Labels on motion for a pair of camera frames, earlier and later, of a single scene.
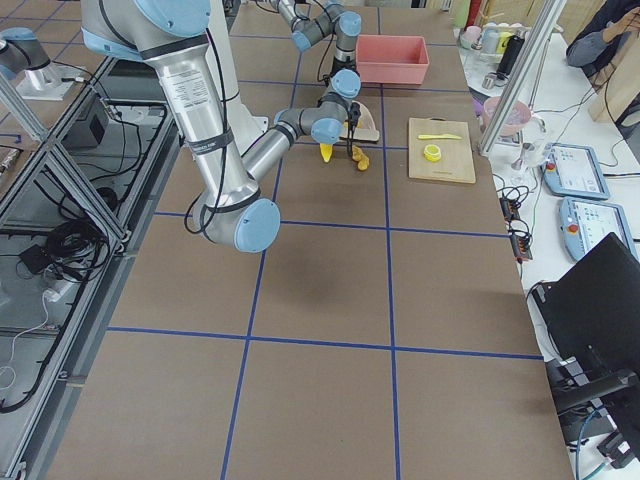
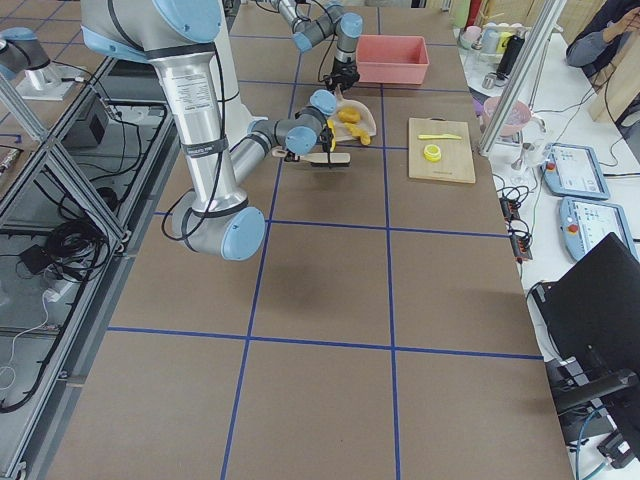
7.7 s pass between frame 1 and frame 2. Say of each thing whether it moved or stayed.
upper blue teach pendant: stayed
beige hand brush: moved
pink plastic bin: stayed
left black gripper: stayed
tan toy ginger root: moved
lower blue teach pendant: stayed
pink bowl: stayed
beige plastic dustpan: stayed
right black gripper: moved
